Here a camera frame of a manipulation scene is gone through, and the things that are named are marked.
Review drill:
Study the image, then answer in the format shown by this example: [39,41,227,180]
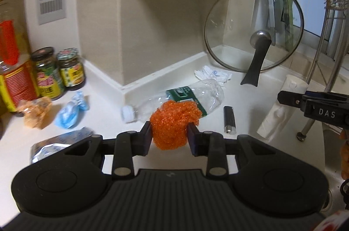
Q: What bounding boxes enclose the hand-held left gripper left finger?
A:
[63,121,152,180]

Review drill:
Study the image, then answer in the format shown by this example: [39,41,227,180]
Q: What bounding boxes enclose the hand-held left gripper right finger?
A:
[187,123,278,180]

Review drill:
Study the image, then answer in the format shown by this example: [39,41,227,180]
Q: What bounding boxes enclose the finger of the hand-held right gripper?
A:
[277,91,307,110]
[305,92,349,98]

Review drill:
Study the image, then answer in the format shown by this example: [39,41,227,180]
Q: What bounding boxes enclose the orange mesh net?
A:
[149,100,201,151]

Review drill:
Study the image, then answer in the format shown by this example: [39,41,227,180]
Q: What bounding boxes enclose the clear plastic bottle green label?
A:
[121,78,225,124]

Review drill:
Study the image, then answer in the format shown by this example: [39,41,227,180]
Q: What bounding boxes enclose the orange tan wrapper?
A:
[17,96,53,129]

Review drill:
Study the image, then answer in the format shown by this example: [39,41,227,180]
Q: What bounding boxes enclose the person's right hand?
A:
[339,130,349,180]

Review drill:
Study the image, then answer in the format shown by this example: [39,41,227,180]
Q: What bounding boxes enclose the black silver lighter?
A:
[223,106,236,134]

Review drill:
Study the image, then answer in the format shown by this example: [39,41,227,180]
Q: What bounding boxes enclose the white crumpled wrapper blue print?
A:
[194,65,233,88]

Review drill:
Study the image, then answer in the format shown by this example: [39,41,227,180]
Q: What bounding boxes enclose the stainless steel sink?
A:
[323,126,349,216]

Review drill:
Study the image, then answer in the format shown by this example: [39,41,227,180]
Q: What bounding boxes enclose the green cutting board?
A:
[281,0,294,50]

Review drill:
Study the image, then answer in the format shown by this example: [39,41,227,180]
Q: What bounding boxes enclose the window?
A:
[289,0,349,57]

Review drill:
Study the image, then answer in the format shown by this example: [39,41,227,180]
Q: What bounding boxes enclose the silver foil packet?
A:
[29,127,94,165]

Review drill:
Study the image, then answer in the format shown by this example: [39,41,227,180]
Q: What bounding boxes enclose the small jar yellow label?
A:
[56,48,87,91]

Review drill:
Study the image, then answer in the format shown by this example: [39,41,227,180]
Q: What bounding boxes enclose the large jar green yellow label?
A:
[31,46,65,101]

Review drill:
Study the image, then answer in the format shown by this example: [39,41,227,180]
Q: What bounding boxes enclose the steel wire dish rack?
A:
[297,0,349,142]

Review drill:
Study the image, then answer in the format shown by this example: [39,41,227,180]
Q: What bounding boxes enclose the glass pot lid black handle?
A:
[204,0,305,88]

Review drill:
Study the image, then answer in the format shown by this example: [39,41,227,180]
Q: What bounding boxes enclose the oil bottle red handle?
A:
[0,0,41,115]

